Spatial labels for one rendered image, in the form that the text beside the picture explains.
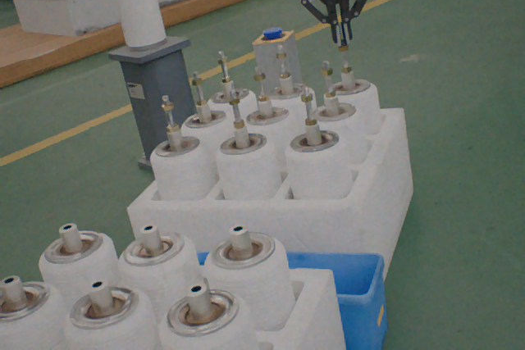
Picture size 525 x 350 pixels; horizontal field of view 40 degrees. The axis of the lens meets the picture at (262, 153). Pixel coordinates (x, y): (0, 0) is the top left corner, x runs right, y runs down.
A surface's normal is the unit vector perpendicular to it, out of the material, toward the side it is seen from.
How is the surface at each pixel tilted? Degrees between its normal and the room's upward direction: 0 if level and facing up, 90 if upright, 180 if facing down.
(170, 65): 90
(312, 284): 0
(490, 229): 0
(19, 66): 90
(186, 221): 90
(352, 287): 88
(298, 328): 0
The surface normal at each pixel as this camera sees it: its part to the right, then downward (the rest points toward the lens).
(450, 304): -0.18, -0.91
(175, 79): 0.67, 0.17
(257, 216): -0.33, 0.42
